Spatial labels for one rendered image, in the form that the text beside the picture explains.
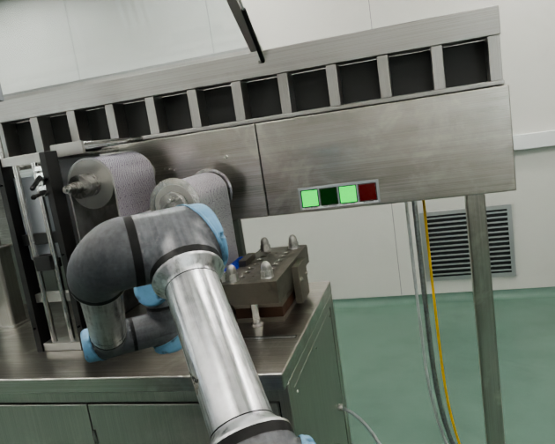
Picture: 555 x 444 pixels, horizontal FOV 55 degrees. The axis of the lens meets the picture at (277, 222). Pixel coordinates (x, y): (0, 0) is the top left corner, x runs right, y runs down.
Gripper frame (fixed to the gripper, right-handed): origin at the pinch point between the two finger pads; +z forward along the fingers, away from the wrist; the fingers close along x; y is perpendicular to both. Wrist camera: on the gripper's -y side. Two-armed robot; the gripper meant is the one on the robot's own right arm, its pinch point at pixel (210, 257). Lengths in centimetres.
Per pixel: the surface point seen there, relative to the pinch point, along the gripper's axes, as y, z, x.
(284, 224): -40, 263, 49
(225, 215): 8.7, 16.7, -0.2
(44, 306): -6.2, -15.1, 44.1
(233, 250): -2.6, 17.6, -0.3
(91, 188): 23.6, -6.8, 27.9
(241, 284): -6.5, -6.5, -10.5
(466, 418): -109, 102, -67
